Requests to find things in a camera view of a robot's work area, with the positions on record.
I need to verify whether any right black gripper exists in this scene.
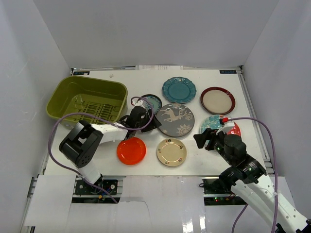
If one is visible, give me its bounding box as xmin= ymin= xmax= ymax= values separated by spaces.
xmin=193 ymin=127 xmax=234 ymax=166

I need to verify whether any grey reindeer plate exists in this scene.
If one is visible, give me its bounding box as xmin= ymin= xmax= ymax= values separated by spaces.
xmin=156 ymin=103 xmax=195 ymax=137

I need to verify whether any teal scalloped plate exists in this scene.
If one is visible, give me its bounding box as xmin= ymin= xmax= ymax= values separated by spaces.
xmin=162 ymin=77 xmax=197 ymax=104

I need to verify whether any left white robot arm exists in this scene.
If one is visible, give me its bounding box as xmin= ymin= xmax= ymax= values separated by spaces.
xmin=59 ymin=106 xmax=162 ymax=194

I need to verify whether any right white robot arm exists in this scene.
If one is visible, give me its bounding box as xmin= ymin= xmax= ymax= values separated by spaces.
xmin=194 ymin=129 xmax=311 ymax=233

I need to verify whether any olive green plastic bin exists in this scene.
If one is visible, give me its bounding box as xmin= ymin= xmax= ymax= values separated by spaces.
xmin=46 ymin=76 xmax=128 ymax=123

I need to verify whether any teal and red floral plate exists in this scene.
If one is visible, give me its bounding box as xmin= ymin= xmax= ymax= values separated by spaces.
xmin=199 ymin=115 xmax=242 ymax=136

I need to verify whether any small blue patterned dish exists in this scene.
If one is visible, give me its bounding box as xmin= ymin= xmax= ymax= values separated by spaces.
xmin=141 ymin=94 xmax=162 ymax=115

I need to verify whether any cream floral plate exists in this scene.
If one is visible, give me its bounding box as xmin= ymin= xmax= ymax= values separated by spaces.
xmin=156 ymin=138 xmax=187 ymax=167

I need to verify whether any red rimmed cream plate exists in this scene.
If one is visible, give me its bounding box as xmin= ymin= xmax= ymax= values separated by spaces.
xmin=200 ymin=87 xmax=236 ymax=115

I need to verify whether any orange plate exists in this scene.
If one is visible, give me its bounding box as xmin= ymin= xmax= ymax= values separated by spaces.
xmin=116 ymin=137 xmax=146 ymax=166

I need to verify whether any right blue table label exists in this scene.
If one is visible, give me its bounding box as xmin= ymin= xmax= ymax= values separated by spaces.
xmin=219 ymin=70 xmax=237 ymax=74

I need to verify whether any blue table label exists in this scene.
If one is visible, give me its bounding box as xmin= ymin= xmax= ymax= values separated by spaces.
xmin=73 ymin=71 xmax=90 ymax=76
xmin=219 ymin=70 xmax=237 ymax=74

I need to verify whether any left blue table label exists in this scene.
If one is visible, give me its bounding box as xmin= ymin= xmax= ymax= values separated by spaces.
xmin=73 ymin=71 xmax=90 ymax=76

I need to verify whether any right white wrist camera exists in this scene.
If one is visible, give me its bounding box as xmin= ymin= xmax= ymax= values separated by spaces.
xmin=216 ymin=117 xmax=235 ymax=135

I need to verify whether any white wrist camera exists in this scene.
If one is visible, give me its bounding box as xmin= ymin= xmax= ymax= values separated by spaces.
xmin=131 ymin=100 xmax=145 ymax=109
xmin=216 ymin=117 xmax=235 ymax=135

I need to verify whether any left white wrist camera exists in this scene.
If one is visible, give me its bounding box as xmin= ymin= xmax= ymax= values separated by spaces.
xmin=131 ymin=100 xmax=145 ymax=109

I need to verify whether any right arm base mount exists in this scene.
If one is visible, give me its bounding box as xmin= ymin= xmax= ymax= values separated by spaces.
xmin=199 ymin=177 xmax=246 ymax=206

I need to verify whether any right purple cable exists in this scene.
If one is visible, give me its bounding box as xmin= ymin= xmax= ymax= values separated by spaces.
xmin=225 ymin=116 xmax=279 ymax=233

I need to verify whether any purple cable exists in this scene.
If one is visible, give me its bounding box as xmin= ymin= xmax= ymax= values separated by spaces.
xmin=225 ymin=116 xmax=279 ymax=233
xmin=48 ymin=96 xmax=155 ymax=204

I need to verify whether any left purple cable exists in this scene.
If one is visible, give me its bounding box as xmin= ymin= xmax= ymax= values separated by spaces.
xmin=48 ymin=96 xmax=155 ymax=204

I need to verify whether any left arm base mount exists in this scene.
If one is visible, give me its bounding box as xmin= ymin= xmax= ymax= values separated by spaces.
xmin=72 ymin=178 xmax=120 ymax=204

